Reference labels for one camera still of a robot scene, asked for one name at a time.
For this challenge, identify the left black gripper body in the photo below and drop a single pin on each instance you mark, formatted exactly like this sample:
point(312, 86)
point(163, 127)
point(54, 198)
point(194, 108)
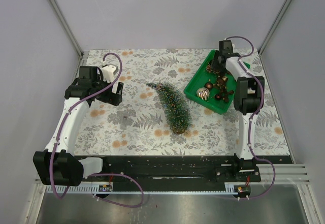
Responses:
point(109, 97)

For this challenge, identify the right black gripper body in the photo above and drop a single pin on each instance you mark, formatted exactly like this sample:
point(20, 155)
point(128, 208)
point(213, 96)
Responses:
point(214, 62)

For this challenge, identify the brown ribbon bow cluster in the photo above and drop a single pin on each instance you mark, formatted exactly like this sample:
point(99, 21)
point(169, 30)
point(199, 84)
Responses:
point(221, 86)

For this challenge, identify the green plastic tray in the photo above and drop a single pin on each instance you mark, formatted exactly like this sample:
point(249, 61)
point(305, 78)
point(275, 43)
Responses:
point(208, 79)

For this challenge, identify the silver striped bauble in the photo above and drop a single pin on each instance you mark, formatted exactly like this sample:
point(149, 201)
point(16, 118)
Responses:
point(203, 93)

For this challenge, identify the grey metallic ornament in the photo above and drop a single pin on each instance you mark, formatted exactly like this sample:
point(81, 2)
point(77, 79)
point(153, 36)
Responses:
point(124, 123)

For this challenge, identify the small green christmas tree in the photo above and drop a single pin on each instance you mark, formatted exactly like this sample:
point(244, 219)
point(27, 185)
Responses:
point(174, 105)

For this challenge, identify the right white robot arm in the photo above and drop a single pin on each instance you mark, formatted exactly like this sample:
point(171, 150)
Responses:
point(248, 101)

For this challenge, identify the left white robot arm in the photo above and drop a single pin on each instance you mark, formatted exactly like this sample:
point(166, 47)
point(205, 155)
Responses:
point(57, 163)

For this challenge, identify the frosted pine cone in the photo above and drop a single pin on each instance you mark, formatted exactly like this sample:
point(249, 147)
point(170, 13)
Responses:
point(211, 70)

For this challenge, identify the brown faceted bauble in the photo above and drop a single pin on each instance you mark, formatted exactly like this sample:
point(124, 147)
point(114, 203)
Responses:
point(209, 85)

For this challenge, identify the small dark brown bauble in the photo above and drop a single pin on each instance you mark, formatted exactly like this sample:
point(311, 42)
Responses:
point(218, 97)

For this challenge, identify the floral patterned table mat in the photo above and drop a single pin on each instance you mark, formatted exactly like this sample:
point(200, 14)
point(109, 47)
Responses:
point(154, 117)

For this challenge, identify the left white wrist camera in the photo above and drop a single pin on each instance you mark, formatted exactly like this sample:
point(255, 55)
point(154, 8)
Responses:
point(109, 71)

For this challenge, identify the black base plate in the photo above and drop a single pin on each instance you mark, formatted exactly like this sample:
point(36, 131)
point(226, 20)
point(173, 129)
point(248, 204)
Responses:
point(165, 171)

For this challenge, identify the white slotted cable duct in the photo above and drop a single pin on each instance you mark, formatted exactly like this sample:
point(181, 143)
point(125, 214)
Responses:
point(124, 188)

